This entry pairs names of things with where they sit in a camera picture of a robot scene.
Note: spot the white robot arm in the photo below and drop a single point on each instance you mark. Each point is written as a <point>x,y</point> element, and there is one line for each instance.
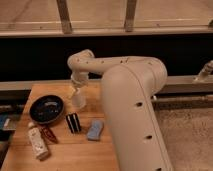
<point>127,85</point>

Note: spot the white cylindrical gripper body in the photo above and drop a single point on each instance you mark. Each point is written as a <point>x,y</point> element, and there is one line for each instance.
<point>79,79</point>

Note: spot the blue sponge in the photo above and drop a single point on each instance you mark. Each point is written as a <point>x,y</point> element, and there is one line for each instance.
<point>95,130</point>

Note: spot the white bottle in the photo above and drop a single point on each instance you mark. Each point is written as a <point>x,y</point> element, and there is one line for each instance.
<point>38,144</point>

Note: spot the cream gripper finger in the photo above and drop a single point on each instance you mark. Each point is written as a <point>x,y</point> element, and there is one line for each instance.
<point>71,92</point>

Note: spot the black striped eraser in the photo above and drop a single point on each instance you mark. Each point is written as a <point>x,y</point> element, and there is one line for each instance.
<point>73,123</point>

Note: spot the dark blue bowl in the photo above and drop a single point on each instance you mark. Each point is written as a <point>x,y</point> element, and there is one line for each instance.
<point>46,109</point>

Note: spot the dark red toy boat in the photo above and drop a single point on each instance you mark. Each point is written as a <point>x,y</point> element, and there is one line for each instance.
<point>46,131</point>

